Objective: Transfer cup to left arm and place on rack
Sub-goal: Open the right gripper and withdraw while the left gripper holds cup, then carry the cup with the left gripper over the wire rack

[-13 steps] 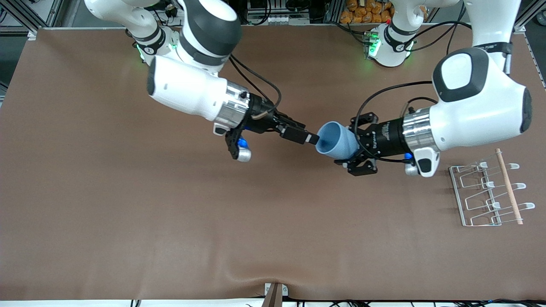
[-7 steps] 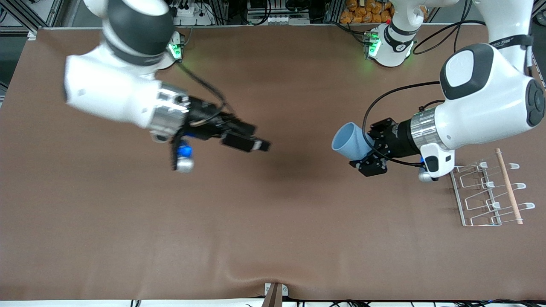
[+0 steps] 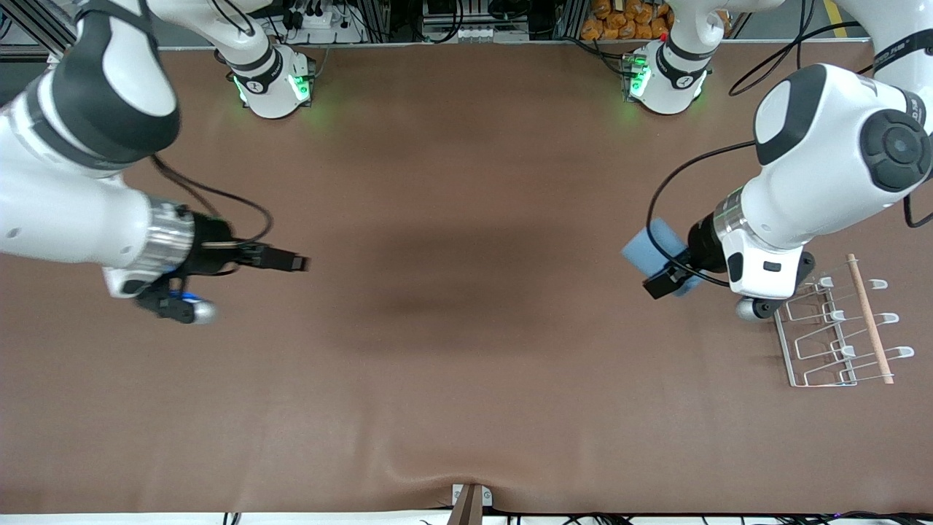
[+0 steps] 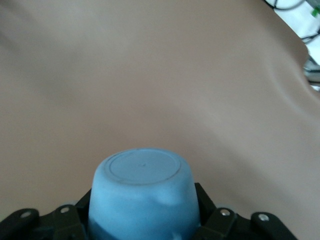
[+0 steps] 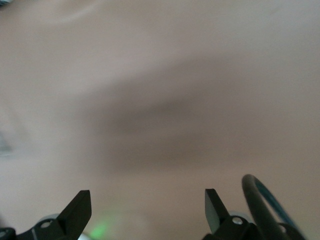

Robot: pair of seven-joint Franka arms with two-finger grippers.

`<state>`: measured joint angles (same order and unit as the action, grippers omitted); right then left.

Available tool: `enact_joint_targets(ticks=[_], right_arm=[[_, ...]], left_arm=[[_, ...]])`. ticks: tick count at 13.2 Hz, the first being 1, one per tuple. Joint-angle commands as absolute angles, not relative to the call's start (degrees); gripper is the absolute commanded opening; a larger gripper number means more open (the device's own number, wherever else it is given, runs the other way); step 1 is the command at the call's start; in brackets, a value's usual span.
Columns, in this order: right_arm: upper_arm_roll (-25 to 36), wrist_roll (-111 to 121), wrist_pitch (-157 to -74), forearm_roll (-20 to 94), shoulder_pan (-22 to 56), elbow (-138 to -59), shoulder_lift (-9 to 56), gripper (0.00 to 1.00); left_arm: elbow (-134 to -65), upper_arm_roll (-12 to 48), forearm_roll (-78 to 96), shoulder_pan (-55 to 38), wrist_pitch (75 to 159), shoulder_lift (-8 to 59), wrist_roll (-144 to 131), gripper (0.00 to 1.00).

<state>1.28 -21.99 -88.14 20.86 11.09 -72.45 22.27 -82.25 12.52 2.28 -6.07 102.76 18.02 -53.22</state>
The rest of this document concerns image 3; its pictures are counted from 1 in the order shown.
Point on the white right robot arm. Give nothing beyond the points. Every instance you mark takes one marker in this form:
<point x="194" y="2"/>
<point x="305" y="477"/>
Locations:
<point x="73" y="219"/>

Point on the white terminal block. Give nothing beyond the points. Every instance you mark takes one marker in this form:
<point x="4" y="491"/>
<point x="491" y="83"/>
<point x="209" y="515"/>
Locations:
<point x="481" y="33"/>

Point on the blue plastic cup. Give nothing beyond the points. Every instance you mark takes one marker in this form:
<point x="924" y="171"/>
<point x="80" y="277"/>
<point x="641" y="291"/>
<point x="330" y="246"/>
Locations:
<point x="649" y="244"/>

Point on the table edge clamp bracket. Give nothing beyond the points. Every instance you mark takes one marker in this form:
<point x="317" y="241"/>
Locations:
<point x="470" y="507"/>

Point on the aluminium frame struts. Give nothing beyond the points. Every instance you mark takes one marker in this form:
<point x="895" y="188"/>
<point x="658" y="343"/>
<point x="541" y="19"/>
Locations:
<point x="29" y="22"/>

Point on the orange snack packets pile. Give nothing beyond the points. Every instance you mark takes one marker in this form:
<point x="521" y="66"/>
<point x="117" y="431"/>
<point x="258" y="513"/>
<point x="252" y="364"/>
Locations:
<point x="627" y="22"/>

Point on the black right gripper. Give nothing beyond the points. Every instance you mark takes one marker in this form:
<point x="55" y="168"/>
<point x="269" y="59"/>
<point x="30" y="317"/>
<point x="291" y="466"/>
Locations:
<point x="209" y="246"/>

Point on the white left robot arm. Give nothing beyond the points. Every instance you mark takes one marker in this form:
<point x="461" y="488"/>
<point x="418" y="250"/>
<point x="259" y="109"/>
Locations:
<point x="816" y="168"/>

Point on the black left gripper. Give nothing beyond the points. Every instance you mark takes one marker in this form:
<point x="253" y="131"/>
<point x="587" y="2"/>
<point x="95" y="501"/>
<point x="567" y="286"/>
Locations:
<point x="702" y="246"/>

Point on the white power strip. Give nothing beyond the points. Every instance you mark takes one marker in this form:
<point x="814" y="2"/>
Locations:
<point x="321" y="22"/>

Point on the aluminium frame post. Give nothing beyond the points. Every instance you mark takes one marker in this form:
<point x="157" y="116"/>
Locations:
<point x="377" y="18"/>
<point x="570" y="18"/>

